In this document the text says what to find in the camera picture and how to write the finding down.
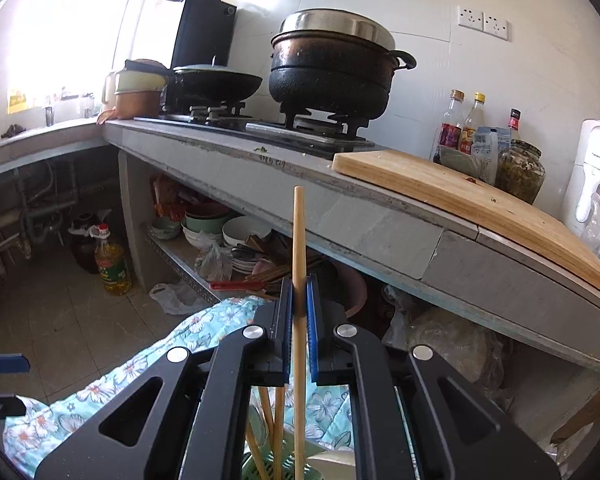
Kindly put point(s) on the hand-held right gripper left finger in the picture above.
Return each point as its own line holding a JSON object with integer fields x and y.
{"x": 286, "y": 330}

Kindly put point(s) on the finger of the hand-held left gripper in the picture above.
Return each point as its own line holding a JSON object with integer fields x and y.
{"x": 7, "y": 362}
{"x": 0, "y": 405}

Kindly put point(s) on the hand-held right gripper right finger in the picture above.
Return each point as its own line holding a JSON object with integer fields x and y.
{"x": 311, "y": 330}

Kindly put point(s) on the tan wooden chopstick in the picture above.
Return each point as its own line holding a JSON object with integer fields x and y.
{"x": 299, "y": 260}

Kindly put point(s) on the green star-cutout utensil holder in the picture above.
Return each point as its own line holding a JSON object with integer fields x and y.
{"x": 260, "y": 467}

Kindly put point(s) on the pink plastic basin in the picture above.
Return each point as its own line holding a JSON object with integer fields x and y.
{"x": 352, "y": 290}

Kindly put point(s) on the clear knotted plastic bag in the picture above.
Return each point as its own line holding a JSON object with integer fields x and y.
{"x": 215, "y": 262}

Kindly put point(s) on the white bowl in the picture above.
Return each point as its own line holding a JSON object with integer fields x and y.
{"x": 245, "y": 232}

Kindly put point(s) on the grey concrete kitchen counter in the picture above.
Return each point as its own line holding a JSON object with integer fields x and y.
{"x": 380, "y": 240}

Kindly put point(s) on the crumpled white plastic bag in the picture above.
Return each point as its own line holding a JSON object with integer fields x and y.
{"x": 172, "y": 297}

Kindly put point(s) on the floral turquoise blanket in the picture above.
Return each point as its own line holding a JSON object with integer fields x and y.
{"x": 130, "y": 370}

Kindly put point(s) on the metal storage shelf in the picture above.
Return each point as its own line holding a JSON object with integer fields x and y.
{"x": 180, "y": 265}

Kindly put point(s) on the large green bowl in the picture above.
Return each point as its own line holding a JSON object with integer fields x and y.
{"x": 205, "y": 222}

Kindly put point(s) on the large clear bag of food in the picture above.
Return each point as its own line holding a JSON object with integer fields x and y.
{"x": 450, "y": 340}

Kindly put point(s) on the dark brown jar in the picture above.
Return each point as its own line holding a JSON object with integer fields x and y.
{"x": 82, "y": 245}

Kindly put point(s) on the cooking oil bottle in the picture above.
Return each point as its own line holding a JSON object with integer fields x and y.
{"x": 111, "y": 260}

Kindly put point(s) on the grey drain pipes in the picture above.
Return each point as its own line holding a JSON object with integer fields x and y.
{"x": 30, "y": 210}

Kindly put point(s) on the small green bowl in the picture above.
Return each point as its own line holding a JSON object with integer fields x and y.
{"x": 165, "y": 227}

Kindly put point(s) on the red snack packets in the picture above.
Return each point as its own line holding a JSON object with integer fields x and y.
{"x": 165, "y": 195}

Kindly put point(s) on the gas stove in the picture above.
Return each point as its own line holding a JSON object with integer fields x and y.
{"x": 280, "y": 127}

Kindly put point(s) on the wooden cutting board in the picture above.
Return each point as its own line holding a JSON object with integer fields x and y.
{"x": 480, "y": 195}

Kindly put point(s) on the red label sauce bottle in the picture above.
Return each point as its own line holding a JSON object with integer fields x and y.
{"x": 450, "y": 125}

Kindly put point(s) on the blue white packet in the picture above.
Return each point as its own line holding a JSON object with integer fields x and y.
{"x": 487, "y": 152}

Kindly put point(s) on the black frying pan with lid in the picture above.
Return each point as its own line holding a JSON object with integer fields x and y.
{"x": 215, "y": 82}

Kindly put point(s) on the yellow cap vinegar bottle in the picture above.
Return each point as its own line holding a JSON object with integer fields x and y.
{"x": 472, "y": 122}

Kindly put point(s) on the glass jar of pickles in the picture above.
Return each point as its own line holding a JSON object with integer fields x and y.
{"x": 520, "y": 170}

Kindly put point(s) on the black steamer pot steel lid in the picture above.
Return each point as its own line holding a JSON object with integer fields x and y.
{"x": 335, "y": 65}

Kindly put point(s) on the orange pot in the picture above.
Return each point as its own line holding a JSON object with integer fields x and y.
{"x": 137, "y": 104}

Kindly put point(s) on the cream jug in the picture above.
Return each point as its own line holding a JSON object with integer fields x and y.
{"x": 109, "y": 90}

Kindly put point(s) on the black box appliance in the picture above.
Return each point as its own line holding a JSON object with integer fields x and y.
{"x": 200, "y": 30}

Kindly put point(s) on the white air fryer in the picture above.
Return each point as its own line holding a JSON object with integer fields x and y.
{"x": 592, "y": 170}

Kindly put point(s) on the bright window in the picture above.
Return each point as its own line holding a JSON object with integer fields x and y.
{"x": 70, "y": 35}

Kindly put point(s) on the white wall socket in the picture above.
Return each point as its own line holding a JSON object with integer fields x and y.
{"x": 496, "y": 25}
{"x": 470, "y": 17}

